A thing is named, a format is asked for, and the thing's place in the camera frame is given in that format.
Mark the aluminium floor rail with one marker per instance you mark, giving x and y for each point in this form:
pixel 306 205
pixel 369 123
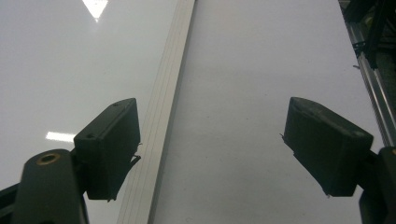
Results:
pixel 373 90

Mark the white whiteboard with metal frame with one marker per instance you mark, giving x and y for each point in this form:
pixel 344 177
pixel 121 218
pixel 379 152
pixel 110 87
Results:
pixel 62 77

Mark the black metal stand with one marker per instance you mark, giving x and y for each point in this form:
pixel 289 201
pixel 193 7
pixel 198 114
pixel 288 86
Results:
pixel 373 28

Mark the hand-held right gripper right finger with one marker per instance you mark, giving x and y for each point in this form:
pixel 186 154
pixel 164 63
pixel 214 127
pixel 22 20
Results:
pixel 327 146

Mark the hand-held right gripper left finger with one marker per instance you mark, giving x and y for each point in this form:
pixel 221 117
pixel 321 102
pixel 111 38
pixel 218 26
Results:
pixel 107 149

